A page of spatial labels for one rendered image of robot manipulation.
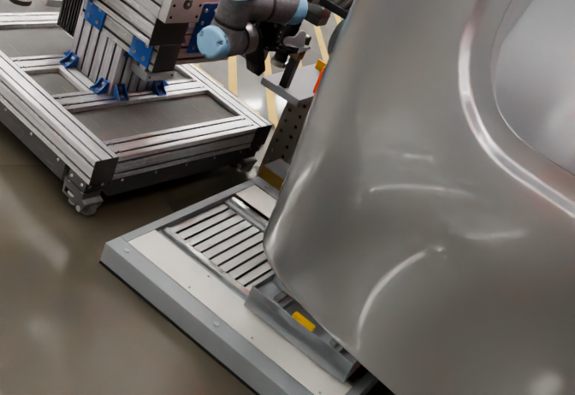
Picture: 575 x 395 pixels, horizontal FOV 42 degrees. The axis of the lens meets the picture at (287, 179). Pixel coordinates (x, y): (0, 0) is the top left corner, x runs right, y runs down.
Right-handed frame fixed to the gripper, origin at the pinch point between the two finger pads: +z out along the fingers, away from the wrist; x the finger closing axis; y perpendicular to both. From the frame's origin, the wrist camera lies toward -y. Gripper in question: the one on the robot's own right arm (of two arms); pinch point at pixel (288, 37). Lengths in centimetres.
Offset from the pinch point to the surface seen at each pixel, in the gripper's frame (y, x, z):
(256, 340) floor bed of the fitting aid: -75, -33, -15
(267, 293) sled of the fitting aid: -68, -26, -4
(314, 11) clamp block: 10.3, -5.3, -2.5
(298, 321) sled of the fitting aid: -66, -39, -8
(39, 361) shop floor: -83, -1, -61
